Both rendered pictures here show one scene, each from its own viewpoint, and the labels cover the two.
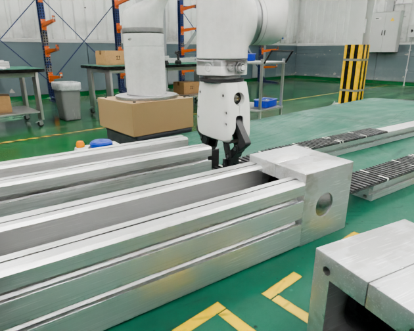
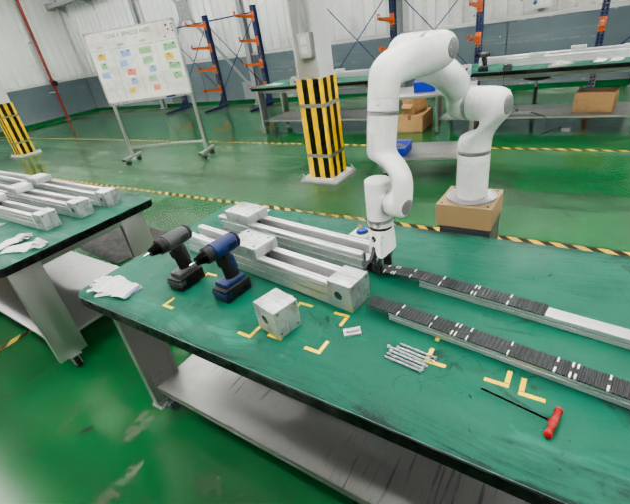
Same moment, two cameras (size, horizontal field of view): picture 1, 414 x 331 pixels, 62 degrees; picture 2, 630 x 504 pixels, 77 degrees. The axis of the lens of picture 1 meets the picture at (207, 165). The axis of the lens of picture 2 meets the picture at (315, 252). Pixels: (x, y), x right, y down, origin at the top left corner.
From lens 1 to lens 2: 1.26 m
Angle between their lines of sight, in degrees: 71
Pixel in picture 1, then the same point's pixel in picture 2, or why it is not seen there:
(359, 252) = (275, 293)
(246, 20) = (375, 206)
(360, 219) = (364, 316)
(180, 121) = (476, 224)
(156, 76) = (468, 187)
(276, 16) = (390, 207)
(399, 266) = (271, 297)
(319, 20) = not seen: outside the picture
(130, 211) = (299, 261)
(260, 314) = not seen: hidden behind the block
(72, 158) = (329, 235)
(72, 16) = not seen: outside the picture
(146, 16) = (465, 145)
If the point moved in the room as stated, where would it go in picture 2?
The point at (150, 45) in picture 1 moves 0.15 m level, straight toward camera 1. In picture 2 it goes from (465, 165) to (433, 175)
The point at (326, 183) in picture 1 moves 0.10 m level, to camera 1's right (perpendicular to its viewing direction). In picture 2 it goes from (336, 288) to (348, 306)
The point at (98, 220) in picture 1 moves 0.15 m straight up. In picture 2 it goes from (292, 259) to (284, 222)
